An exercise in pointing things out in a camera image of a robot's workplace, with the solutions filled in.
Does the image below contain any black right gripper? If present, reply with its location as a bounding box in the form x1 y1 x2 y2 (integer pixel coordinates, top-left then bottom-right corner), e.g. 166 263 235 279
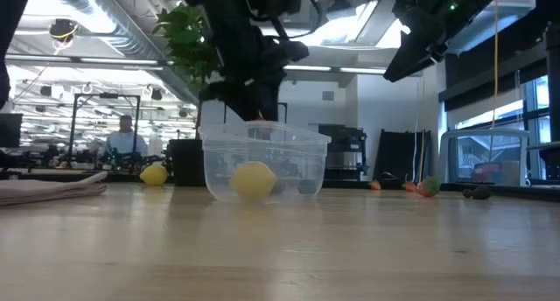
383 0 482 83

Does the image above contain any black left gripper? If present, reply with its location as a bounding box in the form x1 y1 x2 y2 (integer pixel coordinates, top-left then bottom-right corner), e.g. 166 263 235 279
200 33 310 122

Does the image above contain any large yellow toy lemon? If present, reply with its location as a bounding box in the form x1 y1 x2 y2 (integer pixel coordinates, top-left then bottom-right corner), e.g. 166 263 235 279
230 161 278 201

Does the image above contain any black cherry pair green stem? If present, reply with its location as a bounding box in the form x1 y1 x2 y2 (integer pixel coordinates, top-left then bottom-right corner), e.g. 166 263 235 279
462 185 494 201
270 178 319 196

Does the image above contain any small yellow toy lemon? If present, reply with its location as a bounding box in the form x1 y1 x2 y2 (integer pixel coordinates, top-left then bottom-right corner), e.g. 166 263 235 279
138 164 170 187

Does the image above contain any large red toy strawberry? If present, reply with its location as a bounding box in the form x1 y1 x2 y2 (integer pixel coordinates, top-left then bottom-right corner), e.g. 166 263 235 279
416 175 443 198

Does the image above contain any clear plastic tupperware container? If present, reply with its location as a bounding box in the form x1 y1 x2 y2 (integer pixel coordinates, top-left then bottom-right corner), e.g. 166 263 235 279
198 120 333 202

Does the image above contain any long ceiling light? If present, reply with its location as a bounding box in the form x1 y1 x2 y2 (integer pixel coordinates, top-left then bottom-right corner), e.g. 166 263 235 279
283 64 389 75

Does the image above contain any green plant in black pot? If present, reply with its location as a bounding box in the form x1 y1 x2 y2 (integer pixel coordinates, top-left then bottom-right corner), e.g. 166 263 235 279
151 3 224 187

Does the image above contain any black standing panel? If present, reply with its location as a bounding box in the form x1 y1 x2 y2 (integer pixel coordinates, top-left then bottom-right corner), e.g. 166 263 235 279
374 129 417 182

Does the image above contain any black equipment rack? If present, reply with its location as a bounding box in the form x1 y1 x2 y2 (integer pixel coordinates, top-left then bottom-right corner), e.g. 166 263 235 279
318 124 369 183

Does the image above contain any person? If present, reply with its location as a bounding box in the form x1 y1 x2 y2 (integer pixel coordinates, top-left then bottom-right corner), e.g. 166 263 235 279
103 114 149 158

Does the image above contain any folded beige cloth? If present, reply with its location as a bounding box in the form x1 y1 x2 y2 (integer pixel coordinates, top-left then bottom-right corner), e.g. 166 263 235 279
0 171 109 207

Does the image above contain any black computer monitor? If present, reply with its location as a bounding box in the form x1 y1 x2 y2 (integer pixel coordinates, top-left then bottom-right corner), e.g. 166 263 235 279
0 113 24 150

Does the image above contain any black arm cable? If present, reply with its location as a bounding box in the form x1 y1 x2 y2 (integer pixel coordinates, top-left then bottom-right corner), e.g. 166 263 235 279
244 0 326 42

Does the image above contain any black aluminium table frame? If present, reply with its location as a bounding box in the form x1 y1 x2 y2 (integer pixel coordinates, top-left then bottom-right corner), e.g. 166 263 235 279
0 171 560 202

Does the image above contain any black ceiling dome camera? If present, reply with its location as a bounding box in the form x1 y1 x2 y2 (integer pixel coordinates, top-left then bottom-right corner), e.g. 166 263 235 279
48 18 80 43

